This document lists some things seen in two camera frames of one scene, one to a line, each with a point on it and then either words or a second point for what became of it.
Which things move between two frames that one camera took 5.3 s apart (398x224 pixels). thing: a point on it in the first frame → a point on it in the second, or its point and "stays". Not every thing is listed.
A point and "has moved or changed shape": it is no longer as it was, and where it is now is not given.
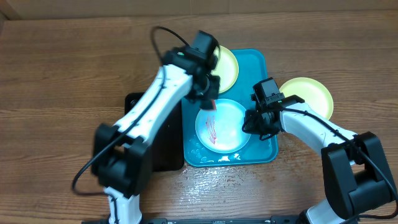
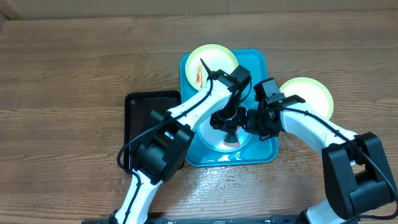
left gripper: (211, 92) → (231, 127)
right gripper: (252, 128) stays
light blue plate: (220, 130) stays
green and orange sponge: (208, 104) has moved or changed shape
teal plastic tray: (252, 65) stays
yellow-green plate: (314, 93) stays
